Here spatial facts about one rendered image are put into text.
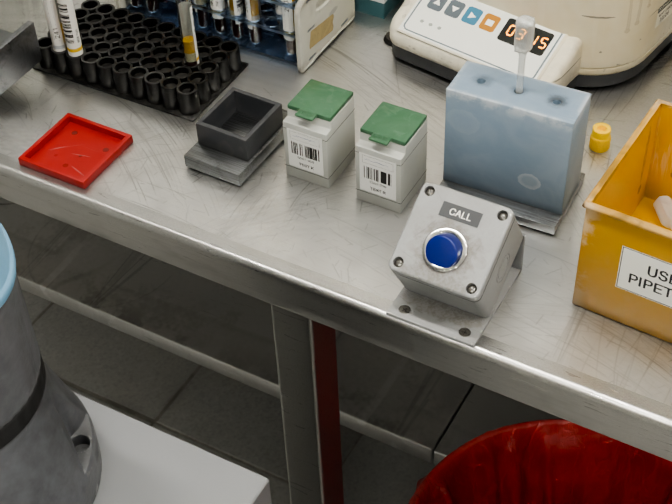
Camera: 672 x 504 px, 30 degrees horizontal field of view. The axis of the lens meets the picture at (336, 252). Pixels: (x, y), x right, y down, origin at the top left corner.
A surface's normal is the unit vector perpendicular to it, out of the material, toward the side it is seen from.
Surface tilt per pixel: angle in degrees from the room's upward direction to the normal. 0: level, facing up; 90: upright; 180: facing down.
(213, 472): 1
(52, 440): 72
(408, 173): 90
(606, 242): 90
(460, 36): 25
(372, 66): 0
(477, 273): 30
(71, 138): 0
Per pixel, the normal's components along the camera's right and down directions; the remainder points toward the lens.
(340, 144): 0.88, 0.32
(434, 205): -0.27, -0.30
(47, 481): 0.79, 0.11
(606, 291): -0.53, 0.61
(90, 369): -0.04, -0.71
